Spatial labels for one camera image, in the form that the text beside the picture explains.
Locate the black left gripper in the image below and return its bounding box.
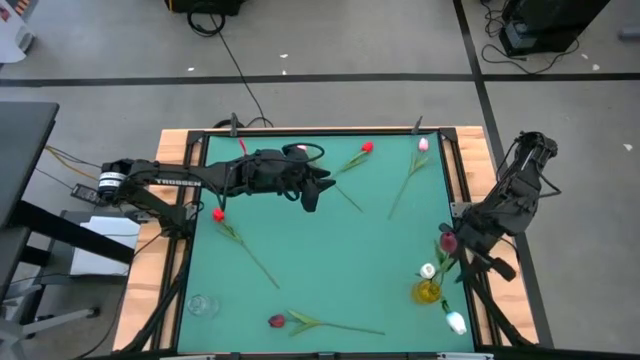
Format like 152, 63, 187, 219
273, 148, 338, 214

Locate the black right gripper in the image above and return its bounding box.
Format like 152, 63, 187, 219
439, 212, 517, 284

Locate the dark red artificial tulip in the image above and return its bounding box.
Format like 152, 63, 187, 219
433, 230, 460, 284
267, 308, 386, 337

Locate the white blue-tinged artificial tulip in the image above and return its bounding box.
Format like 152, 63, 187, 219
439, 298, 469, 336

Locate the yellow glass vase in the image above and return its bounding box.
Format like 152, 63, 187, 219
411, 278, 443, 306

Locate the clear glass vase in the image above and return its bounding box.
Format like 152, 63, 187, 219
186, 293, 221, 319

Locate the green table mat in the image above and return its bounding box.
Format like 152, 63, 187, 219
177, 130, 475, 354

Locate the black floor equipment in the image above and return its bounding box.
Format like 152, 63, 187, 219
164, 0, 247, 16

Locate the white box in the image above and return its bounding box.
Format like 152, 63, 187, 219
69, 214, 142, 277

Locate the black power adapter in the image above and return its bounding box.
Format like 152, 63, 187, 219
69, 183, 105, 207

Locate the black desk beam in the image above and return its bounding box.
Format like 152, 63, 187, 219
9, 199, 136, 266

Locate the black computer case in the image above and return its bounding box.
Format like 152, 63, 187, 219
499, 0, 612, 57

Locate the grey chair base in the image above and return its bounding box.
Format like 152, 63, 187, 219
0, 284, 101, 346

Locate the dark grey desk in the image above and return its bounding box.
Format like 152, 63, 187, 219
0, 102, 60, 231

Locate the white object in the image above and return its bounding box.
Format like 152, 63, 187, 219
0, 0, 37, 65

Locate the black frame strut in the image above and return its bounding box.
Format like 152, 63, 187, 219
462, 254, 531, 347
117, 239, 194, 354

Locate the black floor cable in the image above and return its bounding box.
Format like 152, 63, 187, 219
186, 0, 275, 129

